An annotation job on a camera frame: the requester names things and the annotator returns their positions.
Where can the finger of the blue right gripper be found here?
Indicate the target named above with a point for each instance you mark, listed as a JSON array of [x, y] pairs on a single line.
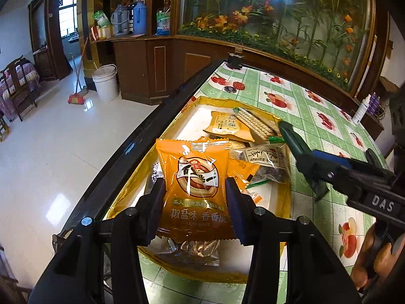
[[332, 158]]

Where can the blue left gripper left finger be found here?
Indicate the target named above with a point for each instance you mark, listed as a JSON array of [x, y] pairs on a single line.
[[149, 210]]

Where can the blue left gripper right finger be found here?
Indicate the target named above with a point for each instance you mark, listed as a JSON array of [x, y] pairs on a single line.
[[241, 210]]

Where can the dark green snack packet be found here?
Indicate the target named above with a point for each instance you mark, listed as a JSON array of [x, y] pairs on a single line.
[[306, 162]]

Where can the orange round-logo snack packet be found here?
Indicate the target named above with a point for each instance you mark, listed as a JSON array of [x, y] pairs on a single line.
[[210, 152]]

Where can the clear bag dried snack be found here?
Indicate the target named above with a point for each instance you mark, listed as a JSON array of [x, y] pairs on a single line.
[[272, 160]]

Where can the large orange biscuit packet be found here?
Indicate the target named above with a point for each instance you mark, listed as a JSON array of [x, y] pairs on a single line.
[[226, 125]]

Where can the right hand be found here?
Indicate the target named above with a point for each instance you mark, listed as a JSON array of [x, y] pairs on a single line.
[[382, 264]]

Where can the small orange snack packet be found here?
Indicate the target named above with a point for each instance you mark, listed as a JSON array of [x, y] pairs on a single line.
[[242, 172]]

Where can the green fruit pattern tablecloth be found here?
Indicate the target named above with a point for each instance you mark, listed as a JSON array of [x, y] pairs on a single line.
[[302, 236]]

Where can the white spray bottle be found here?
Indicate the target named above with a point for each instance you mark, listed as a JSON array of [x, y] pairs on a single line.
[[360, 113]]

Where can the purple bottle pair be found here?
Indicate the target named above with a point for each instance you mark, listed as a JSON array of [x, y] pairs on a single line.
[[374, 102]]

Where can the cracker pack green wrapper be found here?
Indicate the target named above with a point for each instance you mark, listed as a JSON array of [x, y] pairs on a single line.
[[264, 130]]

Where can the yellow cardboard tray box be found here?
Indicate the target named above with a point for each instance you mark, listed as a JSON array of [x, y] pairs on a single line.
[[189, 125]]

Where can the red broom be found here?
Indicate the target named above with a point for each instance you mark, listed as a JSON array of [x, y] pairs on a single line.
[[78, 97]]

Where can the white plastic bucket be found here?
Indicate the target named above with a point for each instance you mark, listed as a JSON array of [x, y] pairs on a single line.
[[105, 79]]

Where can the small black jar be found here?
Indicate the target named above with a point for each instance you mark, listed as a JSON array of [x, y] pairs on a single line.
[[234, 61]]

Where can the wooden chair with cushion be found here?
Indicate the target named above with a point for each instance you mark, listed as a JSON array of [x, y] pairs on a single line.
[[19, 88]]

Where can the grey thermos jug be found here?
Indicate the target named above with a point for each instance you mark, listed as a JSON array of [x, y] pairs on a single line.
[[120, 20]]

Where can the green white bag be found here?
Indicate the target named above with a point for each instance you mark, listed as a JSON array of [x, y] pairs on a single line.
[[101, 19]]

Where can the blue thermos jug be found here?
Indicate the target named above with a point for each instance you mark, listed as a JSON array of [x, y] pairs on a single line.
[[139, 16]]

